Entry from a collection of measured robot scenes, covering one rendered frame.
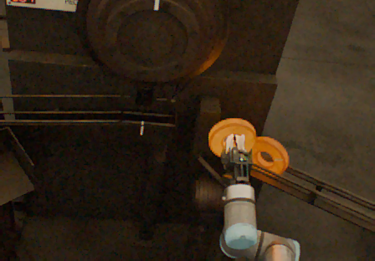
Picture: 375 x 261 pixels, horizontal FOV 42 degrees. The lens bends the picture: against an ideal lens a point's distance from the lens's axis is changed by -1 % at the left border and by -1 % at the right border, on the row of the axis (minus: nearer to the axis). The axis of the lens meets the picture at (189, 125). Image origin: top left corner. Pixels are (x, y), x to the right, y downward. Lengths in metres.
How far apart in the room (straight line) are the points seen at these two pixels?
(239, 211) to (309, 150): 1.57
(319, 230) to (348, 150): 0.67
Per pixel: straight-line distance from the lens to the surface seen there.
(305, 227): 2.55
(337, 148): 3.04
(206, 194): 1.84
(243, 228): 1.40
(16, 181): 1.74
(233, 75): 1.81
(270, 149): 1.72
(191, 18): 1.43
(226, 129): 1.56
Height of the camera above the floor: 1.90
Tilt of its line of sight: 41 degrees down
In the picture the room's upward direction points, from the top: 11 degrees clockwise
